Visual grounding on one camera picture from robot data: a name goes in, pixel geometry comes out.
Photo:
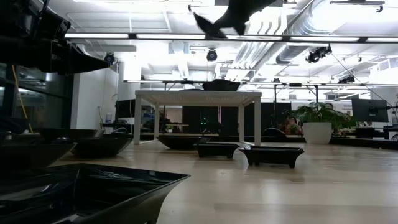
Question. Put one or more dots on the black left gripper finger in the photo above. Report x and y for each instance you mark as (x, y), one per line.
(90, 60)

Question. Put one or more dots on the black bowl stack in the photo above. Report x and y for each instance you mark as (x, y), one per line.
(220, 85)

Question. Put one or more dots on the black wavy square plate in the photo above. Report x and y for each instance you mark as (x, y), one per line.
(68, 133)

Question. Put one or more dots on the black small square plate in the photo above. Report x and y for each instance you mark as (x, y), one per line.
(216, 151)
(77, 193)
(270, 155)

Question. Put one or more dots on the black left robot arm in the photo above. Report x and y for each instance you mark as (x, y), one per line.
(12, 31)

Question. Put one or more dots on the black computer monitor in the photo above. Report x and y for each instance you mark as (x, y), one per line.
(370, 110)
(124, 109)

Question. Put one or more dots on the white plastic jug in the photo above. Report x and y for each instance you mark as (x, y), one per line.
(108, 117)

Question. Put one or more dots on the long linear ceiling light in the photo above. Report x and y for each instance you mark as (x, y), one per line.
(171, 36)

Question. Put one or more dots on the black ceiling spot lamp cluster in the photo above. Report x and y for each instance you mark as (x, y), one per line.
(317, 54)

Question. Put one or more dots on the white perforated metal shelf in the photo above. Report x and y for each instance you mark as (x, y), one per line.
(199, 95)

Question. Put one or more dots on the small white cup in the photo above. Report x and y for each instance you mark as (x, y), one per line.
(8, 135)

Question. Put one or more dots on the black office chair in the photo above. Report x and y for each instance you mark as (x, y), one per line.
(273, 132)

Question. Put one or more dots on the green plant in white pot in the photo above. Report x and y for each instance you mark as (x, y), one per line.
(317, 130)

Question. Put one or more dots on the background black rig frame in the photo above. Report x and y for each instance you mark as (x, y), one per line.
(295, 84)

